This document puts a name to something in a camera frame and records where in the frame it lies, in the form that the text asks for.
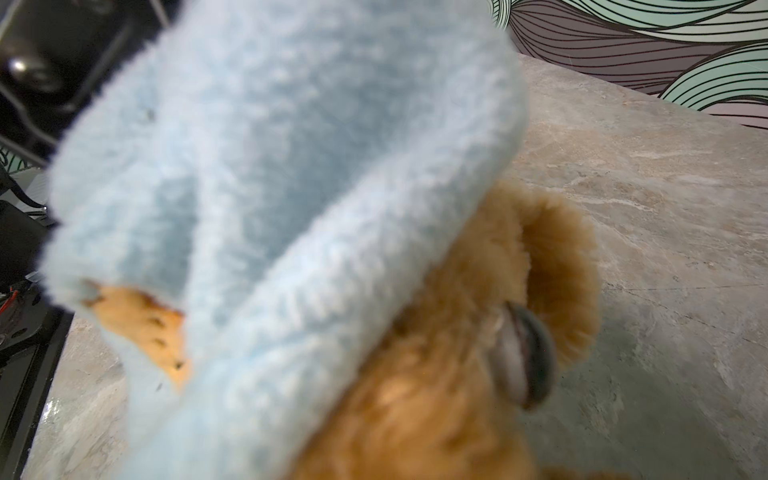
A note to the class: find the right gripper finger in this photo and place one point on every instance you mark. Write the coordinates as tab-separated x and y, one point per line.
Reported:
521	359

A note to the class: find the brown teddy bear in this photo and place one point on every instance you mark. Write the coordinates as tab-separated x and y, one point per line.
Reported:
424	405

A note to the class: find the light blue fleece hoodie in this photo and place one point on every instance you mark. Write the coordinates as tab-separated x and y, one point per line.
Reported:
284	173

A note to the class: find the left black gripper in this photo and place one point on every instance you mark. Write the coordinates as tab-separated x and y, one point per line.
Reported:
56	54

